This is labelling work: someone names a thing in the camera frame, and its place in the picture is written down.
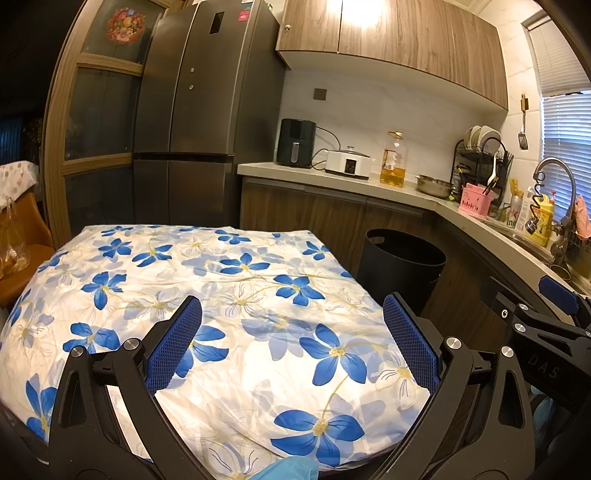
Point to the window blinds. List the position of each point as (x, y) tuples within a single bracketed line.
[(565, 129)]

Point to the yellow detergent bottle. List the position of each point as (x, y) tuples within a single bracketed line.
[(544, 221)]

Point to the pink cloth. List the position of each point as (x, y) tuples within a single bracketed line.
[(584, 219)]

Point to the dark wall socket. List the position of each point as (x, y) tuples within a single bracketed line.
[(319, 94)]

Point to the grey steel refrigerator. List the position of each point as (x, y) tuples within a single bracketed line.
[(198, 92)]

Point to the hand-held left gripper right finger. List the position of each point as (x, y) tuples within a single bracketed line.
[(411, 341)]

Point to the round floral door decal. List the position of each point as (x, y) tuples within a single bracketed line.
[(126, 25)]

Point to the drink can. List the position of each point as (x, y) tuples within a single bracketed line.
[(514, 212)]

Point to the black air fryer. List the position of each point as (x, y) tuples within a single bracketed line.
[(295, 143)]

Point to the person's left hand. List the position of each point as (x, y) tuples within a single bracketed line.
[(284, 470)]

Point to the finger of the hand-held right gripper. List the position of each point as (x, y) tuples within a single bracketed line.
[(501, 300), (561, 295)]

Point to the wooden glass panel door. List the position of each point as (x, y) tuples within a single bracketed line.
[(101, 106)]

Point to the blue floral tablecloth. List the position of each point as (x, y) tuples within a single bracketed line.
[(231, 300)]

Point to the clear plastic bag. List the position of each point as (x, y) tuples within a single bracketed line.
[(14, 249)]

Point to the cooking oil bottle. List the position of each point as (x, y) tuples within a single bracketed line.
[(394, 166)]

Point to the pink utensil holder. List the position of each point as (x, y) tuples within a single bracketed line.
[(474, 203)]

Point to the black trash bin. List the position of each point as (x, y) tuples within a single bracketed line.
[(397, 277)]

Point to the grey kitchen countertop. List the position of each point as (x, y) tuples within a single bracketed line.
[(323, 177)]

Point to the wooden wall cabinets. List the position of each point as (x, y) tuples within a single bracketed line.
[(392, 41)]

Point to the orange chair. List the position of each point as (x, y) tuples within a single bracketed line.
[(32, 240)]

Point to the steel sink faucet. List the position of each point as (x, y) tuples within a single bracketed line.
[(561, 168)]

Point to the steel bowl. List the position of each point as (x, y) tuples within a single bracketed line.
[(434, 187)]

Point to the hanging metal spatula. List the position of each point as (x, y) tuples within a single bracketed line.
[(523, 138)]

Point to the white plastic bottle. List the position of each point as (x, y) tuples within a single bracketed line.
[(524, 212)]

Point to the wooden base cabinets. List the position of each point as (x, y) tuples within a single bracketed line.
[(300, 212)]

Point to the white electric cooker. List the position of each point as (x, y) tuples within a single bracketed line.
[(347, 165)]

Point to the black dish rack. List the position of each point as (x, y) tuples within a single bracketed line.
[(480, 161)]

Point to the person's right hand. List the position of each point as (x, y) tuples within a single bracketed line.
[(544, 424)]

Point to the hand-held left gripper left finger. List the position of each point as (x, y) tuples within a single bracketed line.
[(175, 341)]

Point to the dotted chair cover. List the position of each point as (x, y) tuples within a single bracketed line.
[(18, 180)]

